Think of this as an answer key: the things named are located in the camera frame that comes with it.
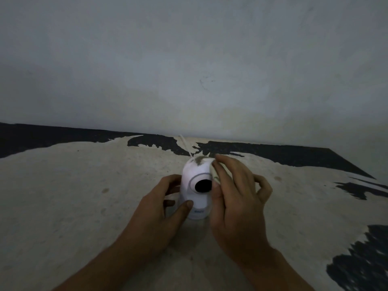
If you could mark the person's right hand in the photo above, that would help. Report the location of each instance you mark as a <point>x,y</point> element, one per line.
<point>242,218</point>

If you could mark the person's left hand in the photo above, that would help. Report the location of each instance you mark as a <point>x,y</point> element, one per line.
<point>151,218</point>

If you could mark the person's right middle finger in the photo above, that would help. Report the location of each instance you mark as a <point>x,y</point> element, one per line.
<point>236,168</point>

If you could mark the person's right thumb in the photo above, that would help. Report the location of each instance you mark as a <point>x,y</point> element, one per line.
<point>216,206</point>

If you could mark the person's left thumb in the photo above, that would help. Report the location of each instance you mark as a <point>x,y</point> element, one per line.
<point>182,213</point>

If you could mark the white dome security camera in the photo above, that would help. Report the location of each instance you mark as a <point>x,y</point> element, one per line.
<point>195,178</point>

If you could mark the person's left forearm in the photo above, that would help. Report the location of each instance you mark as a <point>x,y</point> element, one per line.
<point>103,266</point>

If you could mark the person's right forearm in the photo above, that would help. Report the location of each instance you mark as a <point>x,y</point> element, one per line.
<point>272,275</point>

